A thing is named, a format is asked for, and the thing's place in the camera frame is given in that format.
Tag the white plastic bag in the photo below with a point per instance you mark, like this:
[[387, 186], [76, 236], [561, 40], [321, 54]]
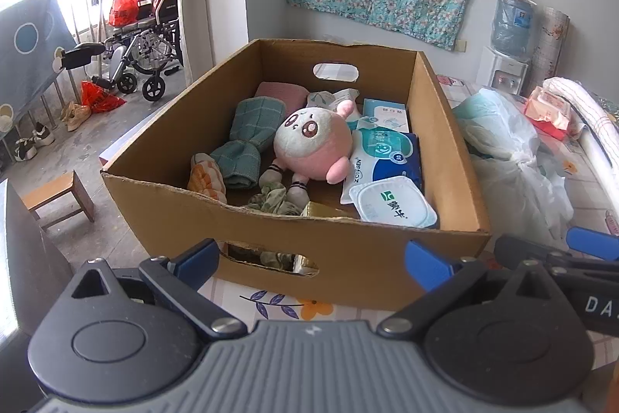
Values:
[[512, 151]]

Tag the wheelchair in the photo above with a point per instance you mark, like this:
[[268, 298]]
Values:
[[150, 35]]

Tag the gold foil packet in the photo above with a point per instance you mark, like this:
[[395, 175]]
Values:
[[326, 210]]

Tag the blue water bottle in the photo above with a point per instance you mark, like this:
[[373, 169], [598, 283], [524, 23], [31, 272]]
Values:
[[512, 26]]

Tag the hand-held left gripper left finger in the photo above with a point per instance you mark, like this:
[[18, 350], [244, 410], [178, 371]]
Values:
[[196, 258]]

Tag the cardboard box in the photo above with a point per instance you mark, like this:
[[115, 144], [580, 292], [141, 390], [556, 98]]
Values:
[[367, 258]]

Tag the white black sneaker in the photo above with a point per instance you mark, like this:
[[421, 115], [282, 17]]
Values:
[[44, 135], [25, 149]]

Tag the white water dispenser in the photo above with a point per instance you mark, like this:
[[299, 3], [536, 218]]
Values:
[[503, 72]]

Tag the blue checked towel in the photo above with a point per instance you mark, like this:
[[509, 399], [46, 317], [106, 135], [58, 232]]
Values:
[[256, 118]]

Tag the grey curtain with circles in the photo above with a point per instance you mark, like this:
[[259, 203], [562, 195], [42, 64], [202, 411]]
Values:
[[29, 50]]

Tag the orange wet wipes pack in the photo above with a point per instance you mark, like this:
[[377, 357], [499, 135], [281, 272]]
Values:
[[549, 110]]

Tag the light blue mask box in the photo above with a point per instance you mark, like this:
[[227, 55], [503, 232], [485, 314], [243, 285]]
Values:
[[387, 113]]

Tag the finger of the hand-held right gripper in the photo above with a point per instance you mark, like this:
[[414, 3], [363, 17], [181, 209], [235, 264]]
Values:
[[597, 243], [532, 254]]

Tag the orange checked towel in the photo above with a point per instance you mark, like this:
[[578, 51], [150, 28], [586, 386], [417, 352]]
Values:
[[208, 180]]

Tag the black padded seat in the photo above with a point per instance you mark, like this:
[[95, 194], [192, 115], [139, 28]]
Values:
[[80, 55]]

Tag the wooden stool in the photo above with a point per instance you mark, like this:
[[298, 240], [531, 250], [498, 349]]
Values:
[[58, 193]]

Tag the rolled white striped towel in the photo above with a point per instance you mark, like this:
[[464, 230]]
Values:
[[585, 103]]

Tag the dark grey panel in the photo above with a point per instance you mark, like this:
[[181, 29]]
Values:
[[29, 258]]

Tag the pink folded towel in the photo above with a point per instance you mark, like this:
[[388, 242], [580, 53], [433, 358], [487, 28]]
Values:
[[283, 92]]

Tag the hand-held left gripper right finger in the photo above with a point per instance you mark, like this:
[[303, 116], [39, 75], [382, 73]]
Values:
[[428, 265]]

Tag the wall socket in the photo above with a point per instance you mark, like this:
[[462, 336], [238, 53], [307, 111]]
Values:
[[462, 45]]

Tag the green floral cloth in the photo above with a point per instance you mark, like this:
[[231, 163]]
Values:
[[273, 200]]

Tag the patterned rolled mat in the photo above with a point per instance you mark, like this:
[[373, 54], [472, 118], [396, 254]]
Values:
[[549, 50]]

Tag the red plastic bag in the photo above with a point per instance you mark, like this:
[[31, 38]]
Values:
[[124, 4], [99, 97]]

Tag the beige shoe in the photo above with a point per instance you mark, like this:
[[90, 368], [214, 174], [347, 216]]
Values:
[[80, 119], [68, 110]]

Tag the blue white wet wipes pack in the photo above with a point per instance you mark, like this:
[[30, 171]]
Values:
[[387, 166]]

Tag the pink white plush toy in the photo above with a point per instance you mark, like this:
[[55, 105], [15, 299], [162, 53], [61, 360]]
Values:
[[304, 147]]

